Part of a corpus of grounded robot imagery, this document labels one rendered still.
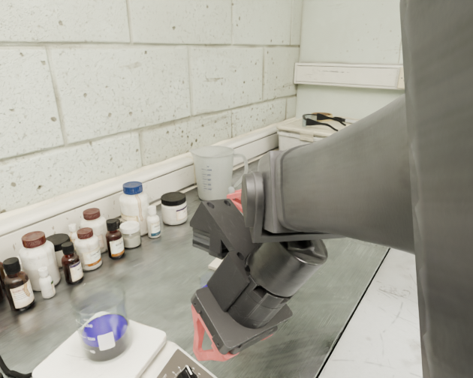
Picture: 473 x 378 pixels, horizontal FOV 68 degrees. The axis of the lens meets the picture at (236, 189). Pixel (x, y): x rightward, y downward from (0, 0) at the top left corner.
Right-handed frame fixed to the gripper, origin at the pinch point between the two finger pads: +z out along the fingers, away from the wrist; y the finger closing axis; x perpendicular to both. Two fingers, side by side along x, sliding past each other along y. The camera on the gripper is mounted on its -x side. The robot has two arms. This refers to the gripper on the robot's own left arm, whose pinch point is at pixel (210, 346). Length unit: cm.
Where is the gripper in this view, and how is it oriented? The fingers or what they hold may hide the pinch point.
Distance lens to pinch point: 45.5
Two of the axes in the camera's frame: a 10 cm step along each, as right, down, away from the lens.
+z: -4.5, 7.3, 5.2
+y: -7.1, 0.6, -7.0
